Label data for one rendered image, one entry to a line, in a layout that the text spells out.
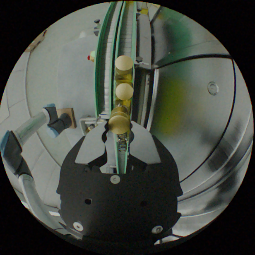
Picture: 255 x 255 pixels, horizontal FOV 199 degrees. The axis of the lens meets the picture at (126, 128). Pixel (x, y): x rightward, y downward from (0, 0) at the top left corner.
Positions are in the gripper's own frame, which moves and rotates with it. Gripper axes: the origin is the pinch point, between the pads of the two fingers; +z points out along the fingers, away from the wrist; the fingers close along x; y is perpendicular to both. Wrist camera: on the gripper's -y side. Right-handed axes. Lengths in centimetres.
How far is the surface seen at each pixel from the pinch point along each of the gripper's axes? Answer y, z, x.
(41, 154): 178, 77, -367
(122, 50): -29.0, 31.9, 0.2
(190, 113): -2.8, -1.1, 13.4
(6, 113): -53, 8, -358
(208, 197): 4.4, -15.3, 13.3
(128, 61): -10.8, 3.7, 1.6
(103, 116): 11.6, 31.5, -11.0
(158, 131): 8.3, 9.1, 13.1
